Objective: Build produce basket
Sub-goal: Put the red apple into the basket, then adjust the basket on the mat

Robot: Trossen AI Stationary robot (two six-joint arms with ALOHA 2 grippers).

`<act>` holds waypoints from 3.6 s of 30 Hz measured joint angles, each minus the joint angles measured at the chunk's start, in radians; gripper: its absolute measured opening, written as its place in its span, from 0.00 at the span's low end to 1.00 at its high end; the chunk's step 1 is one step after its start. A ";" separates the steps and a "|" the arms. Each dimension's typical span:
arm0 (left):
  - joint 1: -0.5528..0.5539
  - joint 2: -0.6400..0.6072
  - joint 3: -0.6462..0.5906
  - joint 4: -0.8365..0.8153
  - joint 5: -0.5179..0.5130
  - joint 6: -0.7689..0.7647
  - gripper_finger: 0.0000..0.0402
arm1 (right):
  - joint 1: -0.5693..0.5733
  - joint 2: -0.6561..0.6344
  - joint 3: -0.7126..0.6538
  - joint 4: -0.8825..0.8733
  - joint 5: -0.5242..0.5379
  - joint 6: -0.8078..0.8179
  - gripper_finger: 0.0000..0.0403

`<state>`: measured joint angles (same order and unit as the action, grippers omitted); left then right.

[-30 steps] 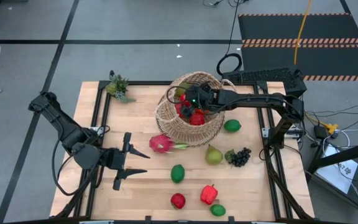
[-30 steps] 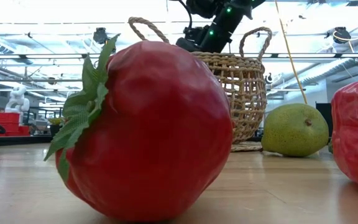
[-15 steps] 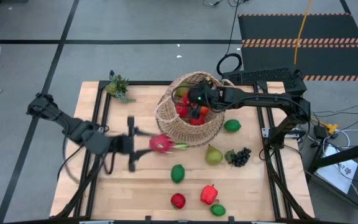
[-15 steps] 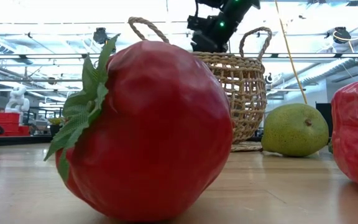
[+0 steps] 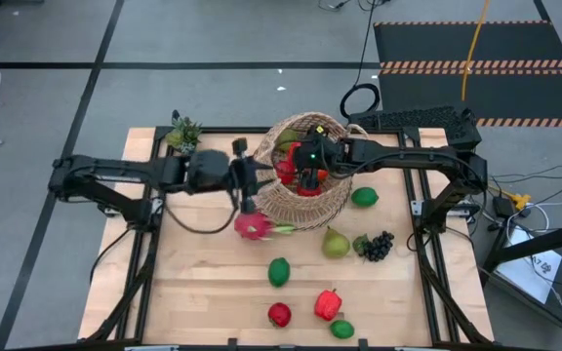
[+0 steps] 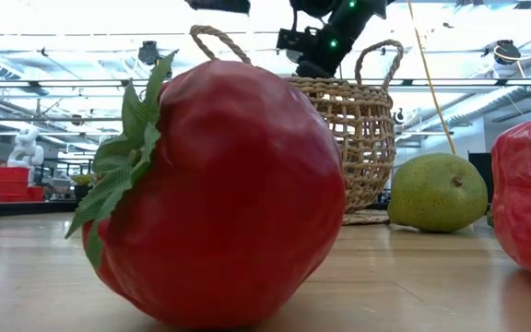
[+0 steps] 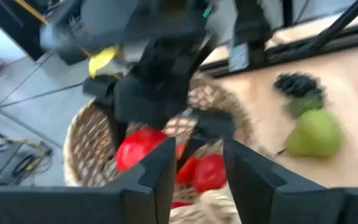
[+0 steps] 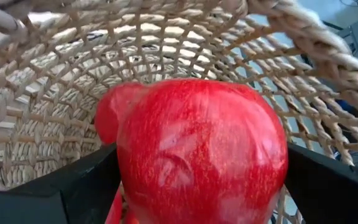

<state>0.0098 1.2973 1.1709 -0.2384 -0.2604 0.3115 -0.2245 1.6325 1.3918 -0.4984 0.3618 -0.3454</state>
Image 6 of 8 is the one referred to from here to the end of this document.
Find green pear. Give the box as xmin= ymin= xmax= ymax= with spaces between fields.
xmin=387 ymin=151 xmax=490 ymax=233

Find round woven mat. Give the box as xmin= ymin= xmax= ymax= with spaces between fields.
xmin=341 ymin=208 xmax=392 ymax=227

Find black panel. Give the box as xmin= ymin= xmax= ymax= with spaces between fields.
xmin=467 ymin=151 xmax=493 ymax=204

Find black metal table frame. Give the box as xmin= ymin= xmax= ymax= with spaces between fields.
xmin=0 ymin=201 xmax=80 ymax=219

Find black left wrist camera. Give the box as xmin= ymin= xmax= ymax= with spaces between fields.
xmin=276 ymin=27 xmax=318 ymax=54

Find red storage bins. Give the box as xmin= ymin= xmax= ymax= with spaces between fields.
xmin=0 ymin=165 xmax=45 ymax=203

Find green succulent plant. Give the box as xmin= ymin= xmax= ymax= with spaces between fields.
xmin=70 ymin=172 xmax=99 ymax=204

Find yellow cable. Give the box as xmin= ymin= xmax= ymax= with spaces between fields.
xmin=406 ymin=0 xmax=457 ymax=156

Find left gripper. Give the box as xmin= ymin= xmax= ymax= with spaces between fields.
xmin=295 ymin=18 xmax=357 ymax=78

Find red bell pepper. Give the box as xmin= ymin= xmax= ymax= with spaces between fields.
xmin=490 ymin=118 xmax=531 ymax=285

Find red apple with green leaf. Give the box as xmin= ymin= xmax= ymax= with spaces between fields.
xmin=65 ymin=49 xmax=348 ymax=329

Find woven wicker basket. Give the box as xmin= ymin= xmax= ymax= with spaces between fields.
xmin=189 ymin=24 xmax=405 ymax=215

